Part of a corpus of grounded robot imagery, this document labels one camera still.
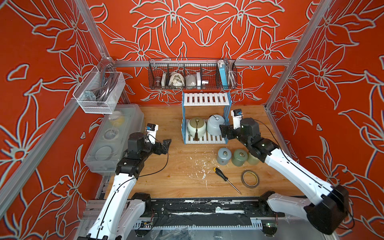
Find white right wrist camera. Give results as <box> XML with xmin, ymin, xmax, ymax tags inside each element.
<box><xmin>231</xmin><ymin>109</ymin><xmax>243</xmax><ymax>130</ymax></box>

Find black wire basket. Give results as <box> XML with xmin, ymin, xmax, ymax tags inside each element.
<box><xmin>148</xmin><ymin>58</ymin><xmax>238</xmax><ymax>90</ymax></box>

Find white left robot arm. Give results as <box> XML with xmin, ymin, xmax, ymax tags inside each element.
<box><xmin>78</xmin><ymin>132</ymin><xmax>172</xmax><ymax>240</ymax></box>

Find light blue flat box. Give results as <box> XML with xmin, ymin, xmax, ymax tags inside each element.
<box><xmin>217</xmin><ymin>60</ymin><xmax>228</xmax><ymax>88</ymax></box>

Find brown tape roll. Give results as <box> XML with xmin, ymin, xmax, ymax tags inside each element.
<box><xmin>241</xmin><ymin>170</ymin><xmax>260</xmax><ymax>189</ymax></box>

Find pale blue round jar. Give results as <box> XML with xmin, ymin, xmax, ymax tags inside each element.
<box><xmin>207</xmin><ymin>115</ymin><xmax>225</xmax><ymax>136</ymax></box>

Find grey tubes in basket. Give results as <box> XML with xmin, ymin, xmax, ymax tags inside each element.
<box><xmin>84</xmin><ymin>71</ymin><xmax>119</xmax><ymax>102</ymax></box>

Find metal flexible hose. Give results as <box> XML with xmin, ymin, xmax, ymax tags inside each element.
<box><xmin>226</xmin><ymin>58</ymin><xmax>237</xmax><ymax>88</ymax></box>

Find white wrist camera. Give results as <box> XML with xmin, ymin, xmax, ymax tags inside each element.
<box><xmin>231</xmin><ymin>109</ymin><xmax>243</xmax><ymax>130</ymax></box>
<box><xmin>146</xmin><ymin>123</ymin><xmax>159</xmax><ymax>145</ymax></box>

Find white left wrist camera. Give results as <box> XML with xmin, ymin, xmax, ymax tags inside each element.
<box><xmin>146</xmin><ymin>123</ymin><xmax>159</xmax><ymax>145</ymax></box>

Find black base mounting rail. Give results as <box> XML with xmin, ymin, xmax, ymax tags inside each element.
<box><xmin>142</xmin><ymin>197</ymin><xmax>286</xmax><ymax>218</ymax></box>

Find blue tea canister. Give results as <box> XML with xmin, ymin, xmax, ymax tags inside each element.
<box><xmin>217</xmin><ymin>148</ymin><xmax>232</xmax><ymax>166</ymax></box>

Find clear plastic wall basket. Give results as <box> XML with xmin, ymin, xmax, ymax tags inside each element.
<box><xmin>73</xmin><ymin>67</ymin><xmax>126</xmax><ymax>114</ymax></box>

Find yellow tea canister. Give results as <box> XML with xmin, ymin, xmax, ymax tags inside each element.
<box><xmin>247</xmin><ymin>153</ymin><xmax>261</xmax><ymax>166</ymax></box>

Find black yellow screwdriver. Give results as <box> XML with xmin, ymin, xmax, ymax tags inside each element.
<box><xmin>213</xmin><ymin>167</ymin><xmax>242</xmax><ymax>195</ymax></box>

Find blue white slatted shelf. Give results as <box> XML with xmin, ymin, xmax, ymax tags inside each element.
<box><xmin>181</xmin><ymin>91</ymin><xmax>233</xmax><ymax>145</ymax></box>

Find green tea canister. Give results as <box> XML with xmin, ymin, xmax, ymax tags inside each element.
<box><xmin>232</xmin><ymin>149</ymin><xmax>248</xmax><ymax>167</ymax></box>

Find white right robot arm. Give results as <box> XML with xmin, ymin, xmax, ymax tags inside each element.
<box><xmin>220</xmin><ymin>118</ymin><xmax>351</xmax><ymax>235</ymax></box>

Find cream round jar with tassel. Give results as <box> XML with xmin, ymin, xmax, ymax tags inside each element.
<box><xmin>187</xmin><ymin>117</ymin><xmax>207</xmax><ymax>141</ymax></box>

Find small metal spool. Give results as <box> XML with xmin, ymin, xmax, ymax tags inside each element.
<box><xmin>154</xmin><ymin>76</ymin><xmax>162</xmax><ymax>87</ymax></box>

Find translucent plastic storage box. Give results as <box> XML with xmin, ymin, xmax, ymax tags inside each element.
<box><xmin>84</xmin><ymin>104</ymin><xmax>144</xmax><ymax>175</ymax></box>

